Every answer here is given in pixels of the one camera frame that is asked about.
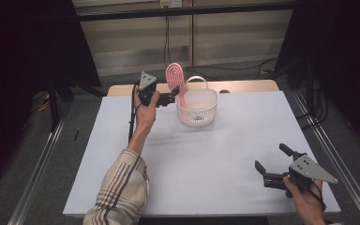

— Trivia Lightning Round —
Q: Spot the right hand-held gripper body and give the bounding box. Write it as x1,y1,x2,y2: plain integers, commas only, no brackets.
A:
262,155,339,199

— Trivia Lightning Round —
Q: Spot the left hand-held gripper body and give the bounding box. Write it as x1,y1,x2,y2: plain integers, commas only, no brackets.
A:
136,70,176,109

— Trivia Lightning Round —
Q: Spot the white plastic basket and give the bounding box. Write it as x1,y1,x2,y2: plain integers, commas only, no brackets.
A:
174,75,219,128

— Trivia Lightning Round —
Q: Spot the person's left hand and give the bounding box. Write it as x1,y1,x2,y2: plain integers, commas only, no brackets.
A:
133,85,161,132

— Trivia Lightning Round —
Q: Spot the person's right hand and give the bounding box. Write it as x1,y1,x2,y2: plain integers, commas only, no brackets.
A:
282,174,327,219

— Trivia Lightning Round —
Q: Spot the white table cover sheet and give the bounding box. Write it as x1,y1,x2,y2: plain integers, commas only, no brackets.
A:
62,91,341,218

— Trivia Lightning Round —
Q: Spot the black metal stand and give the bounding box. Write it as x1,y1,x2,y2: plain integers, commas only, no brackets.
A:
48,73,76,132

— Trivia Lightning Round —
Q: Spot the black curtain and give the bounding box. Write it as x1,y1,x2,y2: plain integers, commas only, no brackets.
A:
275,0,360,154
0,0,102,195

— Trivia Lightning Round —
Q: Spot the aluminium floor rail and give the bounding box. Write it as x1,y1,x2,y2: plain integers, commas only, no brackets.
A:
7,115,68,225
292,90,360,225

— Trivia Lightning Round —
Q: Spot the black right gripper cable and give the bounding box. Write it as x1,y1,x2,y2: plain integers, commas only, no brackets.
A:
306,180,327,212

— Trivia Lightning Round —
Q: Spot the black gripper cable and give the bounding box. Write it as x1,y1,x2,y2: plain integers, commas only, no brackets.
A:
127,83,143,143
306,180,327,212

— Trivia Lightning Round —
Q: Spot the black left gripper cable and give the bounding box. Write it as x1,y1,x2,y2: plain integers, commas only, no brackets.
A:
127,83,143,143

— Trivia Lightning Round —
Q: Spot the black hanging power cable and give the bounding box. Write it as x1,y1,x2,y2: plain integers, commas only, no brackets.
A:
163,7,173,68

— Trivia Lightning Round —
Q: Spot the black floor cable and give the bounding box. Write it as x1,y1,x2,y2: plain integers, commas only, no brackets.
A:
184,57,278,81

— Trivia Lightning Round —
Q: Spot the white wall socket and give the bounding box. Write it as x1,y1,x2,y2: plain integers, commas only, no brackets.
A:
159,0,183,8

